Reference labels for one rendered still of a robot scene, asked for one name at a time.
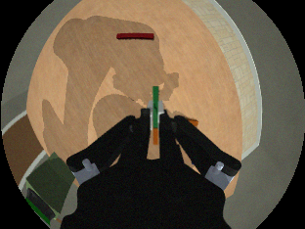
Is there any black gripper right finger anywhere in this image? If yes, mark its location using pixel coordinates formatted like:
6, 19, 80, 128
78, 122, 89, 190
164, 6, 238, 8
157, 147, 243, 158
158, 101, 241, 203

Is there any green rod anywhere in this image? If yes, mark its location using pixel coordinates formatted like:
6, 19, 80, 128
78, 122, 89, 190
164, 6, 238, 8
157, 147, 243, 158
152, 86, 158, 128

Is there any dark red rod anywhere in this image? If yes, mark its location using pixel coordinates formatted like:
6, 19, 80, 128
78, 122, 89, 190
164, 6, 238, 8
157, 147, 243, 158
116, 33, 154, 40

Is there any orange rod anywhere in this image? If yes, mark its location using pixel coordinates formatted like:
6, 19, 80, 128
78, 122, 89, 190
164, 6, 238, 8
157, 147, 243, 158
153, 128, 158, 145
187, 118, 198, 126

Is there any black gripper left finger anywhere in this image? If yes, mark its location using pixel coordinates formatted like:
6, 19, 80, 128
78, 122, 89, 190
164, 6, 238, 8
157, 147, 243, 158
66, 101, 153, 201

